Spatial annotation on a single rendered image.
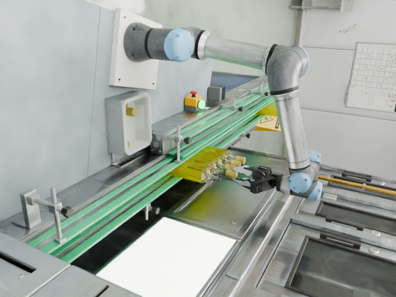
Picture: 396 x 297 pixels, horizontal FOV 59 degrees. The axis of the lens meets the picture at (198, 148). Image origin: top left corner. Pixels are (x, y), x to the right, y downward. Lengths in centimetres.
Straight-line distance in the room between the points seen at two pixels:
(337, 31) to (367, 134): 202
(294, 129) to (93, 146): 73
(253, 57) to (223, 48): 13
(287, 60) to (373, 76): 606
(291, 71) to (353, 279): 72
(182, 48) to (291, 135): 50
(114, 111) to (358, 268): 104
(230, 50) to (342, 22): 592
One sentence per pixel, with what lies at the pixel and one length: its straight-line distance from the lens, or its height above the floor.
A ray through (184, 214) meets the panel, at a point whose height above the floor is 105.
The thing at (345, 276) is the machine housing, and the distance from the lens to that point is 135.
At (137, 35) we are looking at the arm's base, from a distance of 139.
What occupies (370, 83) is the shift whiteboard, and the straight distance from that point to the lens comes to 725.
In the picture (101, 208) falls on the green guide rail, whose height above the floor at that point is 93.
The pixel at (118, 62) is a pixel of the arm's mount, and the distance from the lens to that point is 139.
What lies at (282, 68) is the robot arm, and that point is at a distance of 119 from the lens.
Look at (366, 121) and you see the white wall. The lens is 740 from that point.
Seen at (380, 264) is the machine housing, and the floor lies 178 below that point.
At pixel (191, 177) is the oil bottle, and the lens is 150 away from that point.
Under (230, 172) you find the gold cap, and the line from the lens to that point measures 150.
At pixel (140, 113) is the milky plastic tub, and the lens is 149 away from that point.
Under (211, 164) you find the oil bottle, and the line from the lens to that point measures 152.
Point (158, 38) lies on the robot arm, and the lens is 134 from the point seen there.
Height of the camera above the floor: 167
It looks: 26 degrees down
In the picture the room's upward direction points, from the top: 102 degrees clockwise
